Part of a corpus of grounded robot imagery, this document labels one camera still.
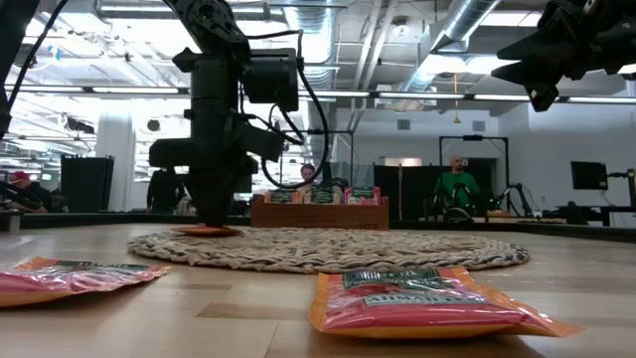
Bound black wall monitor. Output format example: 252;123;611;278
569;160;609;192

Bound black aluminium table frame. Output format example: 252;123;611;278
0;211;636;244

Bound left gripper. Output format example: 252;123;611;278
148;118;258;228

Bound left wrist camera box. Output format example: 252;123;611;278
237;121;286;163

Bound person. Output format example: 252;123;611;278
0;170;52;214
430;155;482;221
146;167;189;216
296;162;320;193

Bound wooden compartment tray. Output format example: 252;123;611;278
250;194;391;231

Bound black partition panel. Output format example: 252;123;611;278
60;154;116;214
373;163;438;221

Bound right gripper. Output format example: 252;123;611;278
491;0;605;113

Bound round woven placemat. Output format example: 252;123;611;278
127;227;531;274

